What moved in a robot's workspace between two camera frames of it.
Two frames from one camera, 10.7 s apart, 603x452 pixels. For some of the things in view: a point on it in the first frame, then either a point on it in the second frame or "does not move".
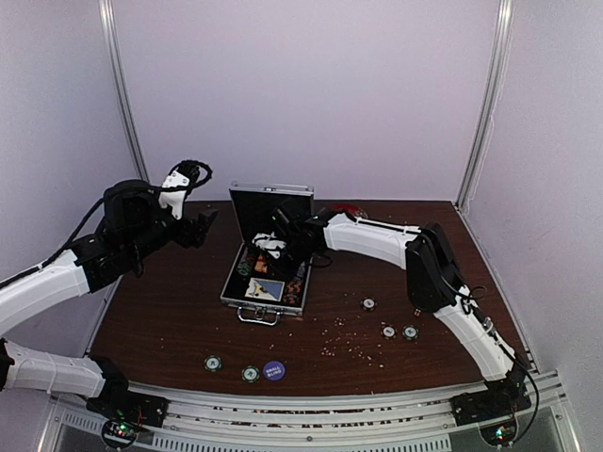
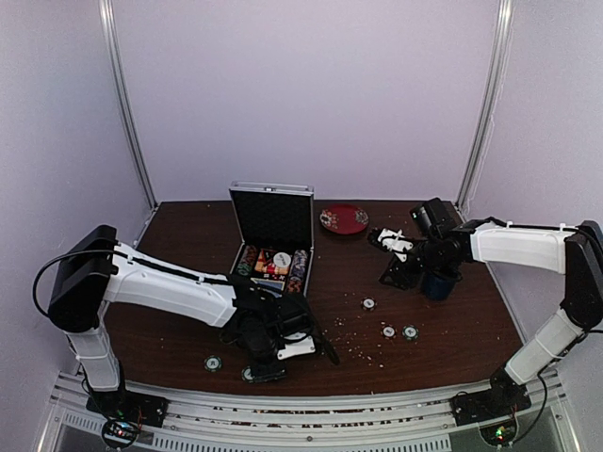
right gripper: [285, 271] -> [404, 279]
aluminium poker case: [254, 283] does not move
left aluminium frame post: [105, 13] does not move
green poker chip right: [410, 331] does not move
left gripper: [194, 230] -> [262, 372]
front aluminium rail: [419, 424] does not move
